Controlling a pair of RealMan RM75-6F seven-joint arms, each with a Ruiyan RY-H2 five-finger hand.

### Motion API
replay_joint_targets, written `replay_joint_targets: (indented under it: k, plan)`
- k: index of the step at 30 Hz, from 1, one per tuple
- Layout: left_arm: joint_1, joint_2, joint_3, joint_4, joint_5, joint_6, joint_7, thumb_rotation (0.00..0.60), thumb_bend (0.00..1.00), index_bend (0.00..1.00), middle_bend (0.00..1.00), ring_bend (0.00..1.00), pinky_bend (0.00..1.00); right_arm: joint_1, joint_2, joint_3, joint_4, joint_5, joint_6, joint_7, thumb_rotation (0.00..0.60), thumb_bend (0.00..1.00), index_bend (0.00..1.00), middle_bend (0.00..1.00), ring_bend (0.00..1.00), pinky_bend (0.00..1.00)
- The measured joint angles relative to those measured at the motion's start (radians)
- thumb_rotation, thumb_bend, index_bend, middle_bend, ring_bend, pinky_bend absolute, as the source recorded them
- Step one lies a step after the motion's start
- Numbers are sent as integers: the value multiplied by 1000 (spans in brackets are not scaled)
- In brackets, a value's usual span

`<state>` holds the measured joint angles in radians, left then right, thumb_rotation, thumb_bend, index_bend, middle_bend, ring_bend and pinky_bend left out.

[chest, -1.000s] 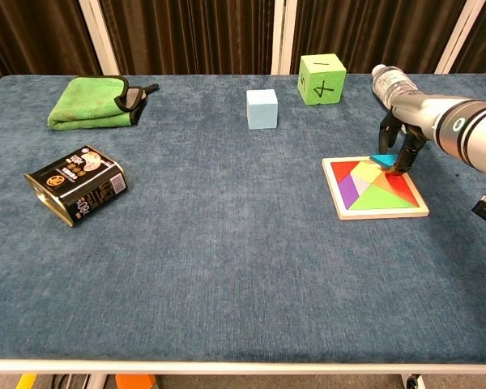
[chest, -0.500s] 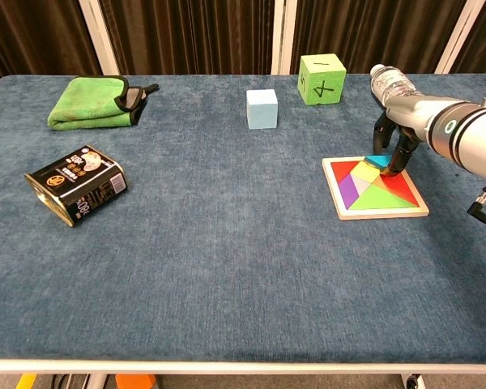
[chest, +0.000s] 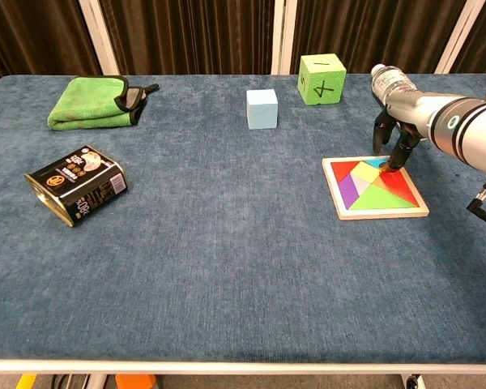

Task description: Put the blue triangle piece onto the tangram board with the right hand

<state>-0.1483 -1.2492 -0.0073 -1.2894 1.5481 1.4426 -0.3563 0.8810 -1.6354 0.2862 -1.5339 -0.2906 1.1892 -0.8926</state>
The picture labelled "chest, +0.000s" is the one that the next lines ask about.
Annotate red triangle tangram piece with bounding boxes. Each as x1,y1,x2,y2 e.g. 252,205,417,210
332,160,362,182

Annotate black rectangular tin can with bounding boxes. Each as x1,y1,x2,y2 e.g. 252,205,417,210
23,144,129,229

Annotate orange triangle tangram piece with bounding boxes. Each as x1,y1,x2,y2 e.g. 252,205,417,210
372,170,420,206

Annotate black cable bundle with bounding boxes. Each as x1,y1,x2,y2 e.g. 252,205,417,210
50,374,91,389

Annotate light blue foam cube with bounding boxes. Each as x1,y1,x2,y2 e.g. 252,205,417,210
245,88,279,131

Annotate yellow block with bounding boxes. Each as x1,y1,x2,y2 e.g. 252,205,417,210
351,176,372,198

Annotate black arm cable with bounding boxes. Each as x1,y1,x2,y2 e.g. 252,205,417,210
465,177,486,236

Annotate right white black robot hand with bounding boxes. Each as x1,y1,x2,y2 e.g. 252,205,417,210
372,91,442,173

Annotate white partition post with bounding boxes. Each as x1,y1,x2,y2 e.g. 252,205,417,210
433,0,486,75
270,0,297,76
77,0,121,77

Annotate green foam number cube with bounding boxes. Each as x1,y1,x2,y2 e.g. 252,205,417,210
297,54,347,107

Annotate blue felt table mat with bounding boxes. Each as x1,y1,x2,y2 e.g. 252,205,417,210
0,74,486,364

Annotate clear plastic water bottle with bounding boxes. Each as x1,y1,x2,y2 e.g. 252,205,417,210
370,63,417,103

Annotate purple parallelogram tangram piece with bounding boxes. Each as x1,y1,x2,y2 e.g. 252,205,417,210
338,174,362,210

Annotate green triangle tangram piece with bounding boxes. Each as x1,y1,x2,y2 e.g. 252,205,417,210
349,184,416,211

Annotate folded green microfibre cloth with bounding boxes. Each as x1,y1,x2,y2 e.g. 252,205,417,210
47,75,160,132

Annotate yellow tangram piece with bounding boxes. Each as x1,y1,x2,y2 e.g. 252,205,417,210
350,161,384,185

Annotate wooden tangram puzzle tray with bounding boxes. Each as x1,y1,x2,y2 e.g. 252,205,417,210
322,155,431,221

